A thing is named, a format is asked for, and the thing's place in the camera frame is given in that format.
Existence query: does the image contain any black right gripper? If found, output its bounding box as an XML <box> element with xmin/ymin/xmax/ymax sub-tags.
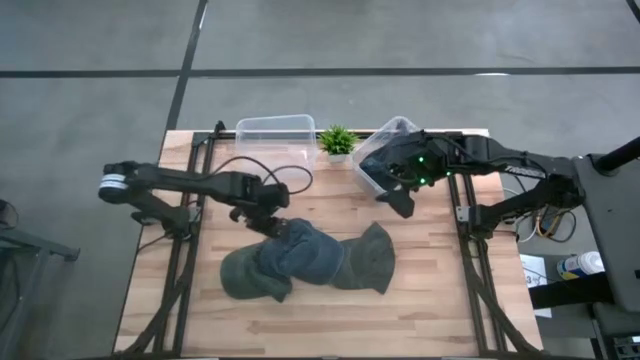
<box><xmin>375</xmin><ymin>130</ymin><xmax>454</xmax><ymax>220</ymax></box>

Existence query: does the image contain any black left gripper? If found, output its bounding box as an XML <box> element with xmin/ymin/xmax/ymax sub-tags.
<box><xmin>229</xmin><ymin>171</ymin><xmax>292</xmax><ymax>239</ymax></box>

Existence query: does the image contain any navy blue cap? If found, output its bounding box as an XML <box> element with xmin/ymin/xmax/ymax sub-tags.
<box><xmin>359</xmin><ymin>149</ymin><xmax>401</xmax><ymax>189</ymax></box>

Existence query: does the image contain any blue denim cap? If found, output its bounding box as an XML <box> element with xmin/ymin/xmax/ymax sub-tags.
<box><xmin>256</xmin><ymin>217</ymin><xmax>347</xmax><ymax>287</ymax></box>

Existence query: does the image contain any dark green cap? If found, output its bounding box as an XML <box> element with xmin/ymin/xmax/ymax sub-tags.
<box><xmin>331</xmin><ymin>221</ymin><xmax>397</xmax><ymax>296</ymax></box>
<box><xmin>219</xmin><ymin>242</ymin><xmax>294</xmax><ymax>304</ymax></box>

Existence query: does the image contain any clear plastic container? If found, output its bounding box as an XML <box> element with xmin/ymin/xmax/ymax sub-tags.
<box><xmin>351</xmin><ymin>115</ymin><xmax>441</xmax><ymax>200</ymax></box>
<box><xmin>234</xmin><ymin>113</ymin><xmax>319</xmax><ymax>175</ymax></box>

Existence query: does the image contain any green plant in white pot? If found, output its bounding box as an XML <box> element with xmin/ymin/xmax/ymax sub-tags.
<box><xmin>318</xmin><ymin>124</ymin><xmax>360</xmax><ymax>165</ymax></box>

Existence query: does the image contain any white paper sheet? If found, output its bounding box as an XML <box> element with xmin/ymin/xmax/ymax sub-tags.
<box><xmin>518</xmin><ymin>253</ymin><xmax>554</xmax><ymax>320</ymax></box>

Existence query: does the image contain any white wipes canister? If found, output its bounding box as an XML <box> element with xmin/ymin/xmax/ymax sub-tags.
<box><xmin>555</xmin><ymin>250</ymin><xmax>607</xmax><ymax>282</ymax></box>

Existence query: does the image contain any black desk base bar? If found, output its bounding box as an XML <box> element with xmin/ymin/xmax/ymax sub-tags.
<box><xmin>528</xmin><ymin>272</ymin><xmax>616</xmax><ymax>311</ymax></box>

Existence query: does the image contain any grey desk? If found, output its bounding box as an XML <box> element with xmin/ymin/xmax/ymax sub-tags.
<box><xmin>571</xmin><ymin>152</ymin><xmax>640</xmax><ymax>315</ymax></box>

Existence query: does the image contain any black round pole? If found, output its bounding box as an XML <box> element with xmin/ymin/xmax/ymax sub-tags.
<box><xmin>593</xmin><ymin>135</ymin><xmax>640</xmax><ymax>175</ymax></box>

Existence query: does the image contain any grey metal cart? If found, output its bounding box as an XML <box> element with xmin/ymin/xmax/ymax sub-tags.
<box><xmin>0</xmin><ymin>198</ymin><xmax>81</xmax><ymax>360</ymax></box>

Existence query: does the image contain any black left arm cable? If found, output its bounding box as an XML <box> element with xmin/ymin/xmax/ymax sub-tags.
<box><xmin>209</xmin><ymin>155</ymin><xmax>315</xmax><ymax>197</ymax></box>

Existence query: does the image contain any black aluminium table frame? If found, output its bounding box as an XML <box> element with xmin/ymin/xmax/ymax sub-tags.
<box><xmin>112</xmin><ymin>119</ymin><xmax>544</xmax><ymax>359</ymax></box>

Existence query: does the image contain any yellow and black cable bundle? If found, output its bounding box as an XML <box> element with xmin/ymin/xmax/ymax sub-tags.
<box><xmin>502</xmin><ymin>187</ymin><xmax>579</xmax><ymax>245</ymax></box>

